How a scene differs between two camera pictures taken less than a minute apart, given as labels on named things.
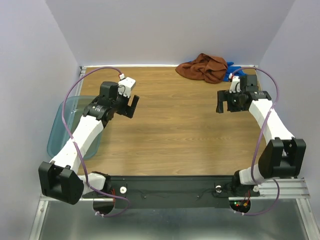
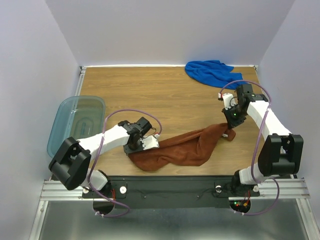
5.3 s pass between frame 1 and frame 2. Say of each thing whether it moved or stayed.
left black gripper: moved
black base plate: stayed
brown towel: moved
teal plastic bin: stayed
